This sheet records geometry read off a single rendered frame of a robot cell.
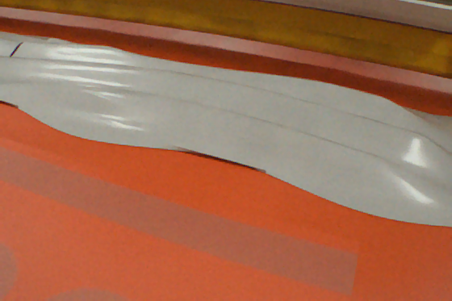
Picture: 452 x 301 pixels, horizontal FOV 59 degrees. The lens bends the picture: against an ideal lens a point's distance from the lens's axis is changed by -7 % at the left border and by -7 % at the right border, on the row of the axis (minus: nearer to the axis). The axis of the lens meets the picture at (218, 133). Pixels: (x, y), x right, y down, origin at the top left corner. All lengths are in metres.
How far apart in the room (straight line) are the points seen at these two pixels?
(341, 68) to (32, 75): 0.13
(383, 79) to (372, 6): 0.04
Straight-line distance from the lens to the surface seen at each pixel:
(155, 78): 0.15
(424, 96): 0.19
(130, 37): 0.23
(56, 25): 0.26
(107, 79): 0.16
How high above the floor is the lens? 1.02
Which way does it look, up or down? 29 degrees down
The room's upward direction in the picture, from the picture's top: 4 degrees clockwise
